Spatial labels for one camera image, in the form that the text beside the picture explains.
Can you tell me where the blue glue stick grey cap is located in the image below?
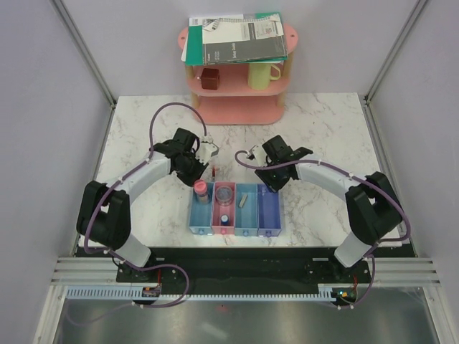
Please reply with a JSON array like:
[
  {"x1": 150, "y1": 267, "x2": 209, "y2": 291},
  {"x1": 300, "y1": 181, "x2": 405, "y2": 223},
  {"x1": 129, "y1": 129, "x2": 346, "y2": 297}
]
[{"x1": 220, "y1": 214, "x2": 230, "y2": 226}]

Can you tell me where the pink cap glue stick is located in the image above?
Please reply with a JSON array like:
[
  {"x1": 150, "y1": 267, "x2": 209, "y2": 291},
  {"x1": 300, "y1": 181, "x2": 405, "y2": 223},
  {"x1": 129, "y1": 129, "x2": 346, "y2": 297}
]
[{"x1": 193, "y1": 179, "x2": 209, "y2": 204}]

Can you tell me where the light blue bin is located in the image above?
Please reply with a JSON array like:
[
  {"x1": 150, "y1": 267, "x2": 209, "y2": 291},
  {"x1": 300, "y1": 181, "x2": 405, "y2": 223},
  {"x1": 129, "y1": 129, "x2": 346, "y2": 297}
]
[
  {"x1": 189, "y1": 182, "x2": 214, "y2": 236},
  {"x1": 235, "y1": 183, "x2": 258, "y2": 237}
]

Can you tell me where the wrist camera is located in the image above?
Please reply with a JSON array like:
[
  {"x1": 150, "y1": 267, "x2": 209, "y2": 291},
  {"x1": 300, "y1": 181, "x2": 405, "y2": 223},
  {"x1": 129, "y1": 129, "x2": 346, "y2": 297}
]
[
  {"x1": 247, "y1": 145, "x2": 266, "y2": 165},
  {"x1": 196, "y1": 141, "x2": 219, "y2": 165}
]

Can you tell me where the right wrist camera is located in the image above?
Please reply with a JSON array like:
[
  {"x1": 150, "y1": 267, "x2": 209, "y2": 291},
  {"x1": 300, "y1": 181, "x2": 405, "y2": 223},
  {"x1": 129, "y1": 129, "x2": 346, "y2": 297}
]
[{"x1": 247, "y1": 145, "x2": 266, "y2": 165}]

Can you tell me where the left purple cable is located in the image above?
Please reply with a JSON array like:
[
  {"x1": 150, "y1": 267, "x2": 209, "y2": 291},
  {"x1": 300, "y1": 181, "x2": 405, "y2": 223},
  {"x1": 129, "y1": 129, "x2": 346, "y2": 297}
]
[{"x1": 82, "y1": 102, "x2": 212, "y2": 266}]

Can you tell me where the stack of manuals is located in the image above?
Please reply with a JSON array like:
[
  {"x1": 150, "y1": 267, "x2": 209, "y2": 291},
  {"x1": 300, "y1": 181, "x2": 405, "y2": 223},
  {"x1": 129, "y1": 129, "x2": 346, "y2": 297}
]
[{"x1": 181, "y1": 12, "x2": 288, "y2": 66}]

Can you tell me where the purple cable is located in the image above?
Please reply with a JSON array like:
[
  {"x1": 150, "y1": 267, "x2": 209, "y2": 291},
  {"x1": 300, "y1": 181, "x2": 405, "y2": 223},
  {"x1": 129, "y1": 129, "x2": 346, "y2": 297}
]
[
  {"x1": 82, "y1": 102, "x2": 212, "y2": 266},
  {"x1": 235, "y1": 150, "x2": 412, "y2": 309}
]

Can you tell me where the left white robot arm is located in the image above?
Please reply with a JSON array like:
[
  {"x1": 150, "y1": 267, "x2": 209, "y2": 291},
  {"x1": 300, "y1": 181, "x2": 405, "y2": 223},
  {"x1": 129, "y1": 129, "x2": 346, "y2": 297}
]
[{"x1": 76, "y1": 128, "x2": 219, "y2": 282}]

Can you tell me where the beige eraser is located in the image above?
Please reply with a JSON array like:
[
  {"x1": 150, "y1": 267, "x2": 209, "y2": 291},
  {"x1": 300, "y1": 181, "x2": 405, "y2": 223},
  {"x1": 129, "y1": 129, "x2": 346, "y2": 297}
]
[{"x1": 238, "y1": 193, "x2": 248, "y2": 208}]

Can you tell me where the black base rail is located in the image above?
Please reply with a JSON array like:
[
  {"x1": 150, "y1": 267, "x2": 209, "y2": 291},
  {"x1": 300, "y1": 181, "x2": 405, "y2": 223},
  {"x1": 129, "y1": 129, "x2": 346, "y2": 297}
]
[{"x1": 73, "y1": 245, "x2": 370, "y2": 302}]

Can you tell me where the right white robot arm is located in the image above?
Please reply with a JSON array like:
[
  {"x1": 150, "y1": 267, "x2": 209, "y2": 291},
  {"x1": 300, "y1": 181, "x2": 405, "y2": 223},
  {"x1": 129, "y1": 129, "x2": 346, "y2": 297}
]
[{"x1": 248, "y1": 135, "x2": 407, "y2": 282}]

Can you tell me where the purple blue bin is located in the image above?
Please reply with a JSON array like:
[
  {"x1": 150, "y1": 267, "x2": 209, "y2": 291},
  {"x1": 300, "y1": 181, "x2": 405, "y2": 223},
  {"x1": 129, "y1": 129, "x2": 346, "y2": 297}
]
[{"x1": 257, "y1": 183, "x2": 283, "y2": 237}]

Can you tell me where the yellow mug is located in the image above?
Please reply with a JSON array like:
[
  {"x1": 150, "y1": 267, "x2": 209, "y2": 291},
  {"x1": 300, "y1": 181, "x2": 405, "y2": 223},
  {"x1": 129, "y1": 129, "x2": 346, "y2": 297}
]
[{"x1": 247, "y1": 63, "x2": 281, "y2": 90}]

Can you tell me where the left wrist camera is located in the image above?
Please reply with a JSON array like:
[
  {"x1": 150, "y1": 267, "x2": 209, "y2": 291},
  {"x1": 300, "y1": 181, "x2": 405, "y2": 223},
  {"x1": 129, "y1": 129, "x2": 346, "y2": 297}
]
[{"x1": 196, "y1": 141, "x2": 219, "y2": 165}]

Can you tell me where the pink bin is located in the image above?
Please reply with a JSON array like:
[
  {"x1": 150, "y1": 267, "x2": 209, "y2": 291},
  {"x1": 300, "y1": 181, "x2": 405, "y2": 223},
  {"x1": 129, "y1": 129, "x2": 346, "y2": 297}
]
[{"x1": 212, "y1": 181, "x2": 235, "y2": 235}]

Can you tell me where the brown cube box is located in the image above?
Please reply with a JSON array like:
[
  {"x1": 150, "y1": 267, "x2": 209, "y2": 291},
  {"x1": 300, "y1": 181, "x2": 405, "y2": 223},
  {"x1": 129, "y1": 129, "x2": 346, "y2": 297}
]
[{"x1": 199, "y1": 68, "x2": 220, "y2": 90}]

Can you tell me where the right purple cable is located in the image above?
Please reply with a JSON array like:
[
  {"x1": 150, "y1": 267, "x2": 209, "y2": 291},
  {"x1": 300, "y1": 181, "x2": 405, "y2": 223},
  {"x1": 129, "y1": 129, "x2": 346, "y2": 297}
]
[{"x1": 235, "y1": 150, "x2": 412, "y2": 309}]

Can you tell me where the light blue cable duct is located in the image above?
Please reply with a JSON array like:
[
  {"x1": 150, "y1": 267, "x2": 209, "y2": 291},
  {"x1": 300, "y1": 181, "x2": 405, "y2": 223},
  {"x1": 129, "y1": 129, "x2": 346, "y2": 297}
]
[{"x1": 65, "y1": 285, "x2": 342, "y2": 302}]

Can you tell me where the clear purple round container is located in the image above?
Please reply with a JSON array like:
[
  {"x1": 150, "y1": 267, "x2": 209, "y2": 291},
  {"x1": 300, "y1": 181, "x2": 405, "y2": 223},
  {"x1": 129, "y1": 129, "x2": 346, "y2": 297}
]
[{"x1": 215, "y1": 186, "x2": 234, "y2": 206}]

